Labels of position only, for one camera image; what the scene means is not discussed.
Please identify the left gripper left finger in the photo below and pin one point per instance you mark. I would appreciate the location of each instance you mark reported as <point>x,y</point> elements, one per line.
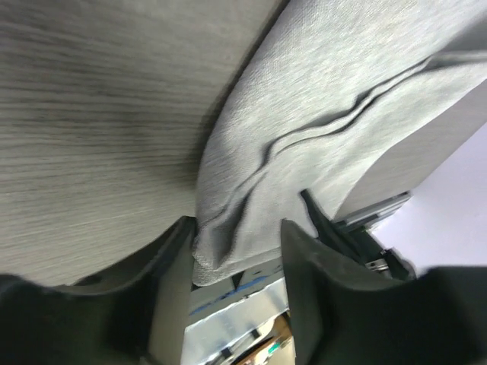
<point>133,312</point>

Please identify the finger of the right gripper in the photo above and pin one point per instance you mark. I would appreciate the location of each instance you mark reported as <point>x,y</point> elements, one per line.
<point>357,244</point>

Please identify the grey cloth napkin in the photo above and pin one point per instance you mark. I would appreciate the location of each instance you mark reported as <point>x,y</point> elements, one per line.
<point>333,86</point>

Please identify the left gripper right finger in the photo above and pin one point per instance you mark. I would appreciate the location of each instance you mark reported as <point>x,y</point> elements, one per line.
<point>343,313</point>

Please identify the aluminium frame rail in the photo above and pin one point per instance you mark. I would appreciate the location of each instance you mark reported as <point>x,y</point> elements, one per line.
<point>367,217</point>

